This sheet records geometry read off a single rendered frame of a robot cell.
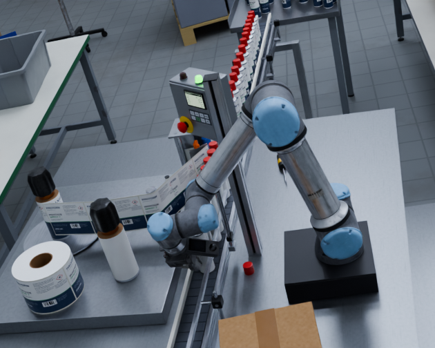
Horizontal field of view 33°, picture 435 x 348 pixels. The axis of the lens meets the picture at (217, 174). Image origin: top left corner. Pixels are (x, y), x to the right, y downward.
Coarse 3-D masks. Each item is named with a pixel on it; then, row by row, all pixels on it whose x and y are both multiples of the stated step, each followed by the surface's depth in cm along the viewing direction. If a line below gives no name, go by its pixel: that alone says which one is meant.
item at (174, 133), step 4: (176, 120) 277; (176, 124) 274; (172, 128) 272; (176, 128) 272; (172, 132) 270; (176, 132) 269; (180, 132) 269; (168, 136) 268; (172, 136) 267; (176, 136) 267; (180, 136) 267; (184, 136) 266
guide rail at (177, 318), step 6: (186, 276) 235; (186, 282) 233; (186, 288) 231; (186, 294) 230; (180, 300) 226; (180, 306) 224; (180, 312) 222; (180, 318) 222; (174, 324) 218; (174, 330) 216; (174, 336) 214; (168, 342) 212; (174, 342) 214
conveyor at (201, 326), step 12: (228, 204) 270; (228, 216) 264; (216, 264) 242; (192, 276) 240; (216, 276) 238; (192, 288) 235; (192, 300) 230; (204, 300) 229; (192, 312) 226; (204, 312) 224; (180, 324) 222; (204, 324) 220; (180, 336) 218
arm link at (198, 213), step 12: (192, 204) 210; (204, 204) 208; (180, 216) 207; (192, 216) 206; (204, 216) 205; (216, 216) 209; (180, 228) 206; (192, 228) 206; (204, 228) 206; (216, 228) 208
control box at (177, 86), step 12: (192, 72) 228; (204, 72) 226; (216, 72) 224; (180, 84) 224; (192, 84) 221; (228, 84) 223; (180, 96) 227; (204, 96) 218; (228, 96) 224; (180, 108) 231; (192, 108) 226; (228, 108) 225; (180, 120) 234; (192, 120) 229; (192, 132) 233; (204, 132) 228
